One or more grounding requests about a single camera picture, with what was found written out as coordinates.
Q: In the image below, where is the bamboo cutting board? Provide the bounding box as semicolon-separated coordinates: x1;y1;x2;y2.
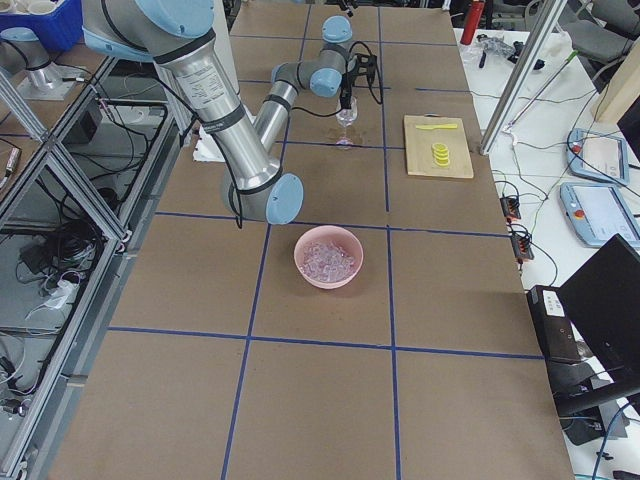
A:
403;115;474;180

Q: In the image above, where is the yellow plastic knife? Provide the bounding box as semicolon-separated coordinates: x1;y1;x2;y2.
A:
415;123;459;131

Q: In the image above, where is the pink bowl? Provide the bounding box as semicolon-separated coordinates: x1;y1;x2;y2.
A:
293;225;364;289

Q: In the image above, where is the aluminium frame post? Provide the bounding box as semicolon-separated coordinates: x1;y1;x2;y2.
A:
479;0;567;155

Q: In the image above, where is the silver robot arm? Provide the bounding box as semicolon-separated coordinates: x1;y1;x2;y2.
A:
82;1;355;225

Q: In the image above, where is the red cylinder bottle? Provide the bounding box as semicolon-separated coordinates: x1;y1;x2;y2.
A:
460;0;485;46

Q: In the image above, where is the crumpled clear plastic bag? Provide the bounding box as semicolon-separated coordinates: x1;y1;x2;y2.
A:
460;34;519;63

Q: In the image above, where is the blue teach pendant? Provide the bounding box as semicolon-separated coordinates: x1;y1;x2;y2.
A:
559;182;639;249
566;128;630;185

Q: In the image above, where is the black laptop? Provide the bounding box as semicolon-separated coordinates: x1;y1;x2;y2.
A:
558;234;639;374

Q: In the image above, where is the black box device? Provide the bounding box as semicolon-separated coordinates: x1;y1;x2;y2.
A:
526;285;586;365

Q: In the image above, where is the blue teach pendant far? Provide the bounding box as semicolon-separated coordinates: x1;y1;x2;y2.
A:
566;128;630;185

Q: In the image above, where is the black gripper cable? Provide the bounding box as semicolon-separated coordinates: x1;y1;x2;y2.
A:
289;40;385;119

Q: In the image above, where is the clear ice cubes pile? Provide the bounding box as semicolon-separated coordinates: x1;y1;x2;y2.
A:
301;242;356;283

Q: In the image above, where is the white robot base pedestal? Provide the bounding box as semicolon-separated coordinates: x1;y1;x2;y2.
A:
191;0;241;164

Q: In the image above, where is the blue storage bin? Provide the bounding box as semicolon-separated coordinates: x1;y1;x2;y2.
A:
1;1;83;52

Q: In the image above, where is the clear wine glass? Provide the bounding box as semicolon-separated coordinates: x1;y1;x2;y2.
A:
336;96;358;148

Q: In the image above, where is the blue teach pendant near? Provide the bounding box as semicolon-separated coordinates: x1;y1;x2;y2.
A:
559;182;639;249

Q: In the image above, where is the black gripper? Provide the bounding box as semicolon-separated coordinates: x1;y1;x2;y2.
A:
337;0;358;110

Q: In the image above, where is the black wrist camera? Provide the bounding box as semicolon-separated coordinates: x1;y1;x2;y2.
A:
353;53;378;87

